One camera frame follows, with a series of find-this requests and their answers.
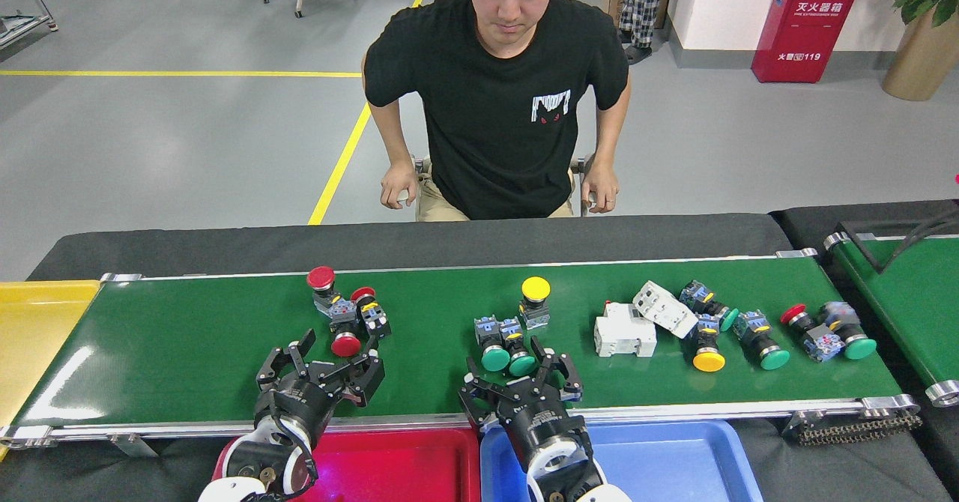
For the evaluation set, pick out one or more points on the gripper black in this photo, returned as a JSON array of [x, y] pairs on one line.
[[296, 412], [539, 423]]

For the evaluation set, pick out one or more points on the yellow push button switch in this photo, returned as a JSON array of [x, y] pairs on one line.
[[536, 288], [708, 362]]

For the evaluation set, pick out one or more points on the white circuit breaker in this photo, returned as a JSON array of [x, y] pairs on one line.
[[663, 309], [625, 333]]

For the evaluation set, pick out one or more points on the person's left forearm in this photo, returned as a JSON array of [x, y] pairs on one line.
[[608, 138]]

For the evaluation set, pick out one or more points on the person's right forearm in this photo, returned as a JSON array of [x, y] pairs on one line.
[[389, 142]]

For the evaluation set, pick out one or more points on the red plastic tray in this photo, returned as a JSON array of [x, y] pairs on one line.
[[397, 472]]

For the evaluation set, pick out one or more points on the green conveyor belt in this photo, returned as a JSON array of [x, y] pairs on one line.
[[187, 352], [914, 300]]

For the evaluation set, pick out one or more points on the blue plastic tray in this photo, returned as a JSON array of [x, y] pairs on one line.
[[674, 464]]

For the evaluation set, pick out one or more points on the yellow plastic tray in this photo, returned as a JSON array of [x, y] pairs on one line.
[[37, 337]]

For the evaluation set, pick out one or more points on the person's right hand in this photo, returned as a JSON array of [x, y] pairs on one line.
[[398, 187]]

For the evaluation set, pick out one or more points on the person's left hand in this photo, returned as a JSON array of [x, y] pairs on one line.
[[601, 187]]

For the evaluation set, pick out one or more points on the black table cover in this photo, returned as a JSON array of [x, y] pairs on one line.
[[449, 236]]

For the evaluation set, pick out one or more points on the grey office chair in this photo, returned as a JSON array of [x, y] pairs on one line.
[[425, 165]]

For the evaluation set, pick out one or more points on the person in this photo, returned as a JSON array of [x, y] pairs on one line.
[[494, 112], [640, 7]]

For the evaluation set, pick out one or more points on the red fire extinguisher box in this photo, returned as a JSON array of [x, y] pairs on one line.
[[805, 26]]

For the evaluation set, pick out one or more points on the potted plant in gold pot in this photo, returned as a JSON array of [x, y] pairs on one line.
[[925, 64]]

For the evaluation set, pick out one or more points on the black metal guide bracket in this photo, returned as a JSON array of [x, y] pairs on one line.
[[865, 249]]

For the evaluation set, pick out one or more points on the metal rack frame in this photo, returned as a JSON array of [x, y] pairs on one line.
[[19, 26]]

